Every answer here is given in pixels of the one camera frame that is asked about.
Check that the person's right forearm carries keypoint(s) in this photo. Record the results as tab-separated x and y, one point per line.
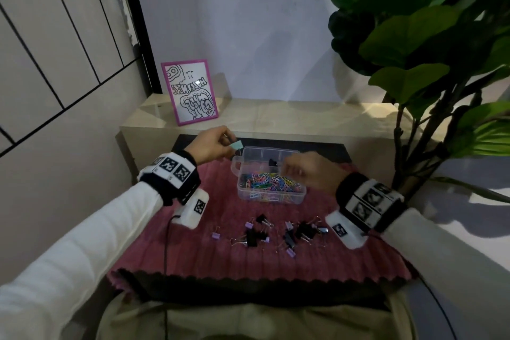
450	272

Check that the black right wristband with markers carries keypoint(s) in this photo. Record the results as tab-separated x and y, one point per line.
370	202

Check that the pink framed drawing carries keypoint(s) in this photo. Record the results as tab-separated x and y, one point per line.
190	92

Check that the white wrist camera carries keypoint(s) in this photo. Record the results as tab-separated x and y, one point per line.
344	230
193	208

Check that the person's olive trousers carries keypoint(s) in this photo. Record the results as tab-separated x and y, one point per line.
255	321

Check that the black binder clip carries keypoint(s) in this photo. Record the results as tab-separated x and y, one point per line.
322	229
262	219
306	231
289	240
273	162
252	238

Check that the person's right hand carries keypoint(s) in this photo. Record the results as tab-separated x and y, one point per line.
318	172

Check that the person's left hand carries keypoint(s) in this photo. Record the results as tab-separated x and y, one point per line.
209	146

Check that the green leafy plant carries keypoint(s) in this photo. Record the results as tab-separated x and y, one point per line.
406	33

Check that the pile of colourful paper clips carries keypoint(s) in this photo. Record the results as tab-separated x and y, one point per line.
271	184

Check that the person's left forearm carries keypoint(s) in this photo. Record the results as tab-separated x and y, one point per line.
71	260

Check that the beige wooden shelf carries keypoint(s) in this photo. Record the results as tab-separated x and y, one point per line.
303	116

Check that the black wristband with markers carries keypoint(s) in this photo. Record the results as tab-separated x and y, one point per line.
370	202
171	176

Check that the black left wristband with markers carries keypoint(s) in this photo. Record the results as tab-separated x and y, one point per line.
171	176

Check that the transparent storage box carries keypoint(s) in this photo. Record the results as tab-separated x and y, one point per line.
255	160

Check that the mint green binder clip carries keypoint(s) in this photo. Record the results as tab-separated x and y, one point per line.
237	145

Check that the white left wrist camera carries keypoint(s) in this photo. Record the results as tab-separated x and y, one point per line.
193	208

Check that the pink ribbed mat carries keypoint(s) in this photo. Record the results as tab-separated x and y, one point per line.
239	264

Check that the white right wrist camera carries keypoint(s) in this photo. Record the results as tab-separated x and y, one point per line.
344	230

